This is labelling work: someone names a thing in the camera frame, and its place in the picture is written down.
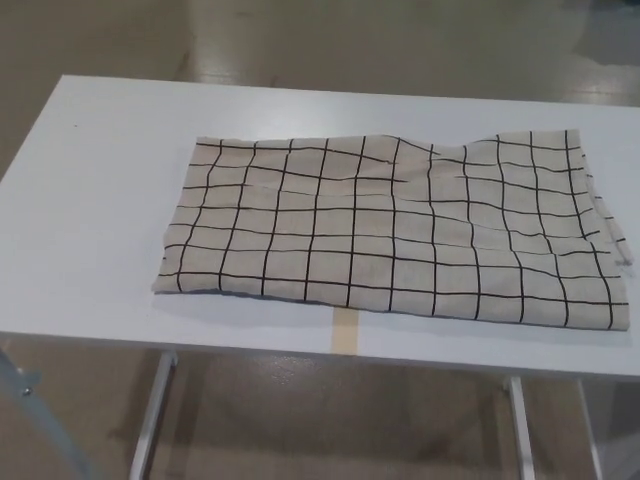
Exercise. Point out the white towel with black grid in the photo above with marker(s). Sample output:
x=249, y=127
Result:
x=375, y=225

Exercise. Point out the beige tape strip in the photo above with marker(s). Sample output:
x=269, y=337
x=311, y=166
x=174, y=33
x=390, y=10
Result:
x=345, y=332

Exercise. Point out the white table leg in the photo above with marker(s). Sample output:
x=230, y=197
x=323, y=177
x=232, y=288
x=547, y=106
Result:
x=524, y=430
x=152, y=415
x=592, y=430

